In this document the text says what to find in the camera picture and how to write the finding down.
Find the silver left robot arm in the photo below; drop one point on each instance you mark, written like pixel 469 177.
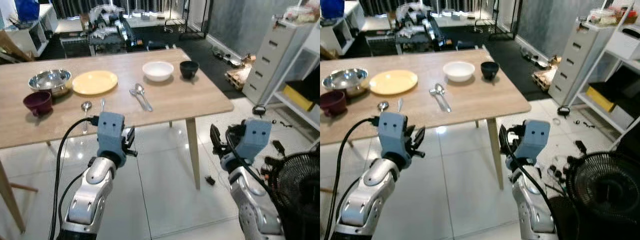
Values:
pixel 372 187
pixel 97 185

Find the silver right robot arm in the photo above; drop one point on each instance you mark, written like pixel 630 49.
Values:
pixel 532 210
pixel 252 200

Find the small silver fork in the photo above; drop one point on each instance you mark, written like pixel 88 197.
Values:
pixel 400 104
pixel 102 104

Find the small black floor device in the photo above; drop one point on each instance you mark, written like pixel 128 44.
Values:
pixel 259 110
pixel 564 110

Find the tiny black floor object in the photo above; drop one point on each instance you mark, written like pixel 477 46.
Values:
pixel 209 180

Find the small silver spoon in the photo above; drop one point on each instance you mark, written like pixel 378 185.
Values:
pixel 86 105
pixel 383 105

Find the light wooden table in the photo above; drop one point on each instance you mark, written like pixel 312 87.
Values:
pixel 470 107
pixel 165 107

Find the large silver spoon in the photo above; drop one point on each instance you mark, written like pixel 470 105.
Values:
pixel 139 89
pixel 439 89

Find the yellow plate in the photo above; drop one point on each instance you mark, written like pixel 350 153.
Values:
pixel 95 82
pixel 393 82

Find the wooden crate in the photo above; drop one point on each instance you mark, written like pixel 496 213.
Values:
pixel 240 77
pixel 545 79

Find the white shelf rack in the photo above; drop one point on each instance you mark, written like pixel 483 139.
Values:
pixel 295 111
pixel 600 117

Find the black bowl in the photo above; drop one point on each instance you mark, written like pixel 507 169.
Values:
pixel 189 70
pixel 490 71

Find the white bowl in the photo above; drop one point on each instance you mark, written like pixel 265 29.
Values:
pixel 158 71
pixel 459 71

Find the black floor fan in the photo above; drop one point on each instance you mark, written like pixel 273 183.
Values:
pixel 295 185
pixel 605 185

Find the yellow box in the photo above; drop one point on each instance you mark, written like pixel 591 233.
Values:
pixel 600 98
pixel 297 97

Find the maroon bowl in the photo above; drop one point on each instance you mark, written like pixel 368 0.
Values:
pixel 37 103
pixel 332 102

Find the grey drawer cabinet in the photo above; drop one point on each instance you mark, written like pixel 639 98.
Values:
pixel 575 65
pixel 270 60

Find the stainless steel bowl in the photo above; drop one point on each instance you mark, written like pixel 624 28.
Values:
pixel 345 79
pixel 50 80

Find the cluttered black bench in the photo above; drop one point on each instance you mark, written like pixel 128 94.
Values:
pixel 417 25
pixel 107 27

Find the black metal clothes rack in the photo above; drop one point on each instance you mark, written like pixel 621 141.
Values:
pixel 197 20
pixel 500 20

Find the white low cabinet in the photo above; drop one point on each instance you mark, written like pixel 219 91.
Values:
pixel 350 20
pixel 20 37

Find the dark striped curtain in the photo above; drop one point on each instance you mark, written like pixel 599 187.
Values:
pixel 380 5

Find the clear plastic food container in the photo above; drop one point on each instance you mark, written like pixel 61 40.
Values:
pixel 602 17
pixel 297 15

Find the white storage bin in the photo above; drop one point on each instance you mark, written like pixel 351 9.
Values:
pixel 625 45

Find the blue container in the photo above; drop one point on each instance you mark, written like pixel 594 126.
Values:
pixel 332 7
pixel 27 9

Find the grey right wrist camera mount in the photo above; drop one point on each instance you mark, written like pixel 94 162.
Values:
pixel 255 137
pixel 534 139

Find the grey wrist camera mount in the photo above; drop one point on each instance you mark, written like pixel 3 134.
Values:
pixel 255 137
pixel 110 130
pixel 534 139
pixel 392 130

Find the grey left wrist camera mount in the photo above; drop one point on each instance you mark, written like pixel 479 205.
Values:
pixel 392 130
pixel 110 130

